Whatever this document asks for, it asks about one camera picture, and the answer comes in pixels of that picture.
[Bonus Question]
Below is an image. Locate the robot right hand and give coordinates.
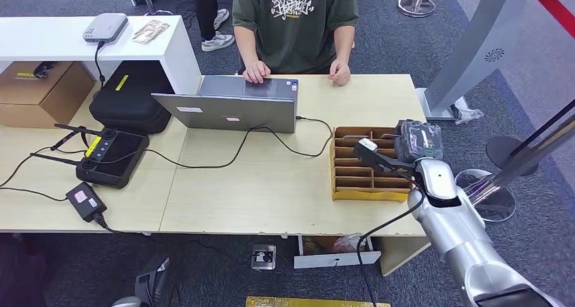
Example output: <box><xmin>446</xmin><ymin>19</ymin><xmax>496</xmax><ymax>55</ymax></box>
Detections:
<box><xmin>394</xmin><ymin>119</ymin><xmax>445</xmax><ymax>165</ymax></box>

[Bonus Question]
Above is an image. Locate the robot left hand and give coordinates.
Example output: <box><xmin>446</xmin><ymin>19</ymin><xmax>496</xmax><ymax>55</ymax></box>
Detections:
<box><xmin>134</xmin><ymin>255</ymin><xmax>175</xmax><ymax>307</ymax></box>

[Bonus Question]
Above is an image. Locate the wooden card organizer box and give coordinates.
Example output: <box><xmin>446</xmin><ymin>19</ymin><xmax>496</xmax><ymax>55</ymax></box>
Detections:
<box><xmin>330</xmin><ymin>126</ymin><xmax>414</xmax><ymax>203</ymax></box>

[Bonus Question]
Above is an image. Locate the person's left hand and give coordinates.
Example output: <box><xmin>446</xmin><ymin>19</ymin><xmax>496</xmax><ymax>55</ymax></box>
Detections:
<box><xmin>327</xmin><ymin>58</ymin><xmax>352</xmax><ymax>87</ymax></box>

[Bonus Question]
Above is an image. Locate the person's hand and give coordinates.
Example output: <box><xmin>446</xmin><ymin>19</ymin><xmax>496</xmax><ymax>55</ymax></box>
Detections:
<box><xmin>242</xmin><ymin>60</ymin><xmax>272</xmax><ymax>85</ymax></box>
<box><xmin>327</xmin><ymin>58</ymin><xmax>352</xmax><ymax>87</ymax></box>

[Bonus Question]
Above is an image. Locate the person in front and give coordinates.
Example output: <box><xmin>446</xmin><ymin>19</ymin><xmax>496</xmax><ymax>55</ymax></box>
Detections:
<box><xmin>231</xmin><ymin>0</ymin><xmax>360</xmax><ymax>87</ymax></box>

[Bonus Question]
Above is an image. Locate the person's right hand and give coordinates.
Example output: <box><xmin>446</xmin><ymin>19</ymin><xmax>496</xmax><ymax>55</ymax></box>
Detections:
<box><xmin>242</xmin><ymin>60</ymin><xmax>272</xmax><ymax>85</ymax></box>

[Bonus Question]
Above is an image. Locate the person walking behind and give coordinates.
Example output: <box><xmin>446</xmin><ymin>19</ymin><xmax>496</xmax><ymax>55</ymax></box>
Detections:
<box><xmin>190</xmin><ymin>0</ymin><xmax>236</xmax><ymax>53</ymax></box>

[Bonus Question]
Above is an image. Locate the crumpled clear plastic bag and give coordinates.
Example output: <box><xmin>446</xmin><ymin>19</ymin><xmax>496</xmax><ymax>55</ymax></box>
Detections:
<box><xmin>451</xmin><ymin>97</ymin><xmax>485</xmax><ymax>126</ymax></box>

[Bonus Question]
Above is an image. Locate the black stanchion with round base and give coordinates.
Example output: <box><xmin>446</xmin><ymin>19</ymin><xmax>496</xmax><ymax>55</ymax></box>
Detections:
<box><xmin>485</xmin><ymin>99</ymin><xmax>575</xmax><ymax>178</ymax></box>

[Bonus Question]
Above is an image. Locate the chrome stanchion with round base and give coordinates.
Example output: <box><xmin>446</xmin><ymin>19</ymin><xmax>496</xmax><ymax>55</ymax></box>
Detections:
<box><xmin>397</xmin><ymin>0</ymin><xmax>437</xmax><ymax>18</ymax></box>
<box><xmin>453</xmin><ymin>116</ymin><xmax>575</xmax><ymax>224</ymax></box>

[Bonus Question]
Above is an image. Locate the black power adapter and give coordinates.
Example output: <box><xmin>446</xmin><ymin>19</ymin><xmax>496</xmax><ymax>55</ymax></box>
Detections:
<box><xmin>65</xmin><ymin>182</ymin><xmax>108</xmax><ymax>224</ymax></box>

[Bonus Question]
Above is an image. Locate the grey gate pillar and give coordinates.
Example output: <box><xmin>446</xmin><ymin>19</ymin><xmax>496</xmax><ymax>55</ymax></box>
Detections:
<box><xmin>416</xmin><ymin>0</ymin><xmax>542</xmax><ymax>122</ymax></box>

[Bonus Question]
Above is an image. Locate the metal floor socket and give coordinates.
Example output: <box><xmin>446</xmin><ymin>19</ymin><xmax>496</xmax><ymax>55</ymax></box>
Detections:
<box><xmin>250</xmin><ymin>244</ymin><xmax>277</xmax><ymax>271</ymax></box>

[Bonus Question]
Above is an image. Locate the black remote controller with antennas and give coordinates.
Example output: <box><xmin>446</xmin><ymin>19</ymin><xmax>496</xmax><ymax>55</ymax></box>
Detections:
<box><xmin>29</xmin><ymin>123</ymin><xmax>150</xmax><ymax>190</ymax></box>

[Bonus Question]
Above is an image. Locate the white open drawer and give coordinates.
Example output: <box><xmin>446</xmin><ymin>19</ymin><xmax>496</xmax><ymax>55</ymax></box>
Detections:
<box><xmin>294</xmin><ymin>234</ymin><xmax>382</xmax><ymax>270</ymax></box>

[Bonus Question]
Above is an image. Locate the gold foil board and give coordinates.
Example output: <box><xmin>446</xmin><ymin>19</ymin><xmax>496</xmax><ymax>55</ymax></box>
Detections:
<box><xmin>245</xmin><ymin>295</ymin><xmax>392</xmax><ymax>307</ymax></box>

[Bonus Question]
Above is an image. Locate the black zip carry case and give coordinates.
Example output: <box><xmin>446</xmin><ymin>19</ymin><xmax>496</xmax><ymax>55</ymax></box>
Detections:
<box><xmin>89</xmin><ymin>61</ymin><xmax>176</xmax><ymax>136</ymax></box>

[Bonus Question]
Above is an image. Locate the grey laptop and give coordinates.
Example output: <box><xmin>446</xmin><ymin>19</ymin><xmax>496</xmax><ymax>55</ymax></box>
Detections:
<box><xmin>151</xmin><ymin>75</ymin><xmax>300</xmax><ymax>134</ymax></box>

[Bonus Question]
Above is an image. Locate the brown cardboard box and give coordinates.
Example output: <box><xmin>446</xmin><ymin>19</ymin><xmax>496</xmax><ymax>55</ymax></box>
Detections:
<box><xmin>0</xmin><ymin>61</ymin><xmax>96</xmax><ymax>129</ymax></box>

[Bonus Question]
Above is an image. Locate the black object on cardboard box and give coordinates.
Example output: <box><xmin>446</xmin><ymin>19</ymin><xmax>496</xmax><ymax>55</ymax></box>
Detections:
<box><xmin>33</xmin><ymin>61</ymin><xmax>60</xmax><ymax>79</ymax></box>

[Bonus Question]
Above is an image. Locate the clear packet of papers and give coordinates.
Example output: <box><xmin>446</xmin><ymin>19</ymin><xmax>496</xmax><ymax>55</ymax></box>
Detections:
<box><xmin>132</xmin><ymin>20</ymin><xmax>171</xmax><ymax>45</ymax></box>

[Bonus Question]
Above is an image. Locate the grey router box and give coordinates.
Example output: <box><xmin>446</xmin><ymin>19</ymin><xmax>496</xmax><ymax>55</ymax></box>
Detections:
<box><xmin>82</xmin><ymin>12</ymin><xmax>130</xmax><ymax>44</ymax></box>

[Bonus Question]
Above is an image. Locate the white desk shelf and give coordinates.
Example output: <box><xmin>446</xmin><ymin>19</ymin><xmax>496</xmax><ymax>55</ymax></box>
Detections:
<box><xmin>0</xmin><ymin>14</ymin><xmax>203</xmax><ymax>96</ymax></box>

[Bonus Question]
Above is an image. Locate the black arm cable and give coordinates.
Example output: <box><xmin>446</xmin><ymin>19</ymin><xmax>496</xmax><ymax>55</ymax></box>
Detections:
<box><xmin>356</xmin><ymin>172</ymin><xmax>427</xmax><ymax>307</ymax></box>

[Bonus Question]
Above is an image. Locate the black laptop cable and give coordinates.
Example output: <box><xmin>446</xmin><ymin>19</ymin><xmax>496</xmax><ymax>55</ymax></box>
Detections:
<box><xmin>83</xmin><ymin>115</ymin><xmax>334</xmax><ymax>170</ymax></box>

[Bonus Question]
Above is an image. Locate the thin black adapter cable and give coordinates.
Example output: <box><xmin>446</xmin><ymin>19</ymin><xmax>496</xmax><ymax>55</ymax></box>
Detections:
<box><xmin>0</xmin><ymin>145</ymin><xmax>87</xmax><ymax>203</ymax></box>

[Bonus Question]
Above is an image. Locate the black router cable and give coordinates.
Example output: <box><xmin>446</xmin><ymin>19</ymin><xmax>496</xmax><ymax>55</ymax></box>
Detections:
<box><xmin>93</xmin><ymin>40</ymin><xmax>107</xmax><ymax>88</ymax></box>

